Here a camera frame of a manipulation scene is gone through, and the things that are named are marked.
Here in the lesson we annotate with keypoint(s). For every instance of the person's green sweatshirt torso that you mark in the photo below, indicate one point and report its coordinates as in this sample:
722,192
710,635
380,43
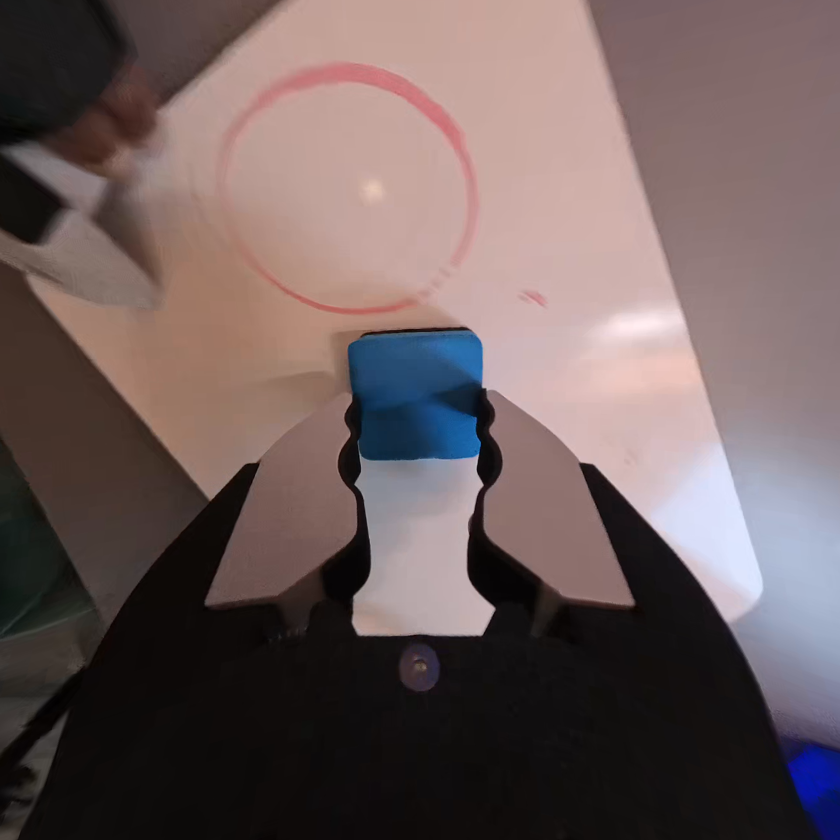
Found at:
33,558

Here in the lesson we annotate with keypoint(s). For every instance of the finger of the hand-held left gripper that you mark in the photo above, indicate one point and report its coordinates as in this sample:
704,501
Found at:
98,269
65,177

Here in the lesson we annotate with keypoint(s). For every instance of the person's left hand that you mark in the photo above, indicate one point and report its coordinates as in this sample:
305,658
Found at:
111,124

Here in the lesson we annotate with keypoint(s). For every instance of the blue foam eraser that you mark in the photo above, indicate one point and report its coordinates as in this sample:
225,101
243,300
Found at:
417,394

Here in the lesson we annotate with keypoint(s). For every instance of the blue plastic bin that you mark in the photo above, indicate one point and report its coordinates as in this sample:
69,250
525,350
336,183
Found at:
817,784

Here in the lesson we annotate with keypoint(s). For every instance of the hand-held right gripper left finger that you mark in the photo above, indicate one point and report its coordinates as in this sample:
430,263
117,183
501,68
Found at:
289,525

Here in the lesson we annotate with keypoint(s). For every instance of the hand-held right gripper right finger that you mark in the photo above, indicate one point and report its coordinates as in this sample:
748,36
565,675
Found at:
544,525

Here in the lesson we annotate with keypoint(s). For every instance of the white whiteboard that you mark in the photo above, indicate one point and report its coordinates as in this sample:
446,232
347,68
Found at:
590,229

